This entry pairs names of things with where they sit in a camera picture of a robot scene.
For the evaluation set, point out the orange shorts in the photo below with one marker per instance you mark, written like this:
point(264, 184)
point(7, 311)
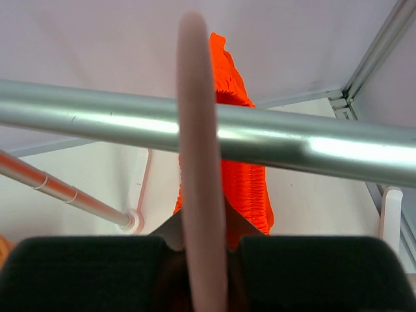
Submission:
point(249, 211)

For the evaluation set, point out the pink clothes hanger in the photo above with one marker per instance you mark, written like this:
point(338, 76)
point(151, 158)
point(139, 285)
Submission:
point(203, 216)

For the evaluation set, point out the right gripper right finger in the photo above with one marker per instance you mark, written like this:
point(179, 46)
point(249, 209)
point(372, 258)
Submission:
point(317, 274)

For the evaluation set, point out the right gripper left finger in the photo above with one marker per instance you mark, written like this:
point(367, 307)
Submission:
point(90, 274)

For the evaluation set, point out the orange plastic basket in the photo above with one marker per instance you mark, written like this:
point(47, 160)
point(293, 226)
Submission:
point(6, 247)

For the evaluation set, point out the silver clothes rack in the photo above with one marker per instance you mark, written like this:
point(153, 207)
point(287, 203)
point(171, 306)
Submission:
point(100, 142)

